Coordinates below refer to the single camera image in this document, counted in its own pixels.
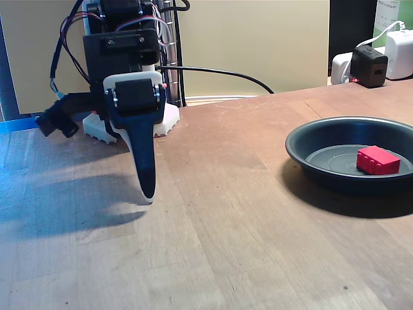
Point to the red lego block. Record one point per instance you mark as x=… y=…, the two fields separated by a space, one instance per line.
x=377 y=161

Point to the dark round shallow bin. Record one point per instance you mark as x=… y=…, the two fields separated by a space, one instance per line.
x=322 y=158

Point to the chrome metal pole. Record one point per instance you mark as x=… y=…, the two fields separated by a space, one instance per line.
x=172 y=64

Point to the blue strip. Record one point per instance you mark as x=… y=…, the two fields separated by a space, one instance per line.
x=16 y=125

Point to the white power strip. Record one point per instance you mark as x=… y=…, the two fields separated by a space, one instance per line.
x=338 y=68

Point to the black panel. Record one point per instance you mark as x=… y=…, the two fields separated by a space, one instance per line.
x=348 y=26

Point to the black cube power adapter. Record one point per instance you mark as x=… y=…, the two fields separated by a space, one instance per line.
x=368 y=66

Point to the green and white box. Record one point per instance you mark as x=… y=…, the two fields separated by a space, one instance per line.
x=387 y=13

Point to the white charger box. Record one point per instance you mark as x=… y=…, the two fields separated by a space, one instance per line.
x=400 y=55

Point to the black gripper camera on bracket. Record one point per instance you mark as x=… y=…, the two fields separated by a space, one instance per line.
x=53 y=121

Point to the dark board frame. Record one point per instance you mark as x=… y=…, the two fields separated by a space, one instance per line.
x=8 y=80

